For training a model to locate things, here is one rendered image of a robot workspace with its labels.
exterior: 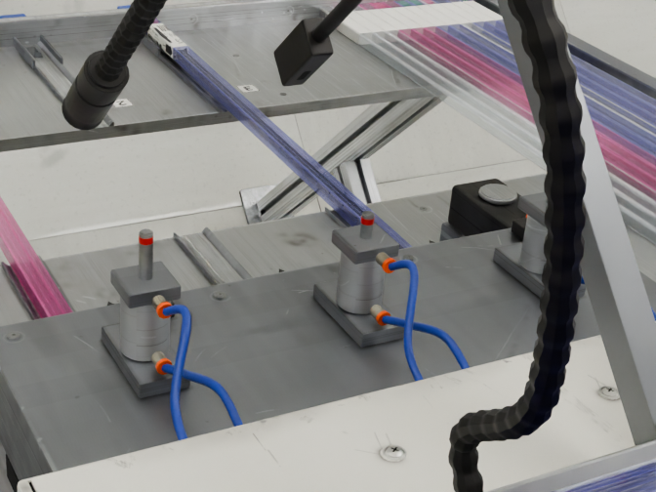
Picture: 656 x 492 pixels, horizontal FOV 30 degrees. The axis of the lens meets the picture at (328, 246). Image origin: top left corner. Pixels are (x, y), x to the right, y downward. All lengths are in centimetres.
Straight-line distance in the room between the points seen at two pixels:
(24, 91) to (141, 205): 87
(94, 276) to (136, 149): 116
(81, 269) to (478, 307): 25
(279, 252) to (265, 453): 32
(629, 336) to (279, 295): 21
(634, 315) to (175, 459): 18
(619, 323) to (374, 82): 62
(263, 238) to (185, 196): 110
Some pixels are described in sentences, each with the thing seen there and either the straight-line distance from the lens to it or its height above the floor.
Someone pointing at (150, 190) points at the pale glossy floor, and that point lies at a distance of 188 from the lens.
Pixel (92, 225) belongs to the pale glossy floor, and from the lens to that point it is 184.
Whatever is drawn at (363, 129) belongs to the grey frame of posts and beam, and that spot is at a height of 38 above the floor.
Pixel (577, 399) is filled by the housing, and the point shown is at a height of 129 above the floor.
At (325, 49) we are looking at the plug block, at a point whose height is 117.
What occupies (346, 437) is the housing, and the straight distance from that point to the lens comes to 49.
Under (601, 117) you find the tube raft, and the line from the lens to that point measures 102.
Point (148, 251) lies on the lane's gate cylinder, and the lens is 53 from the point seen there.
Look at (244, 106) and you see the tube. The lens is 95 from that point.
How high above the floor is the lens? 172
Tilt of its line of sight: 62 degrees down
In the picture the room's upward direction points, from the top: 56 degrees clockwise
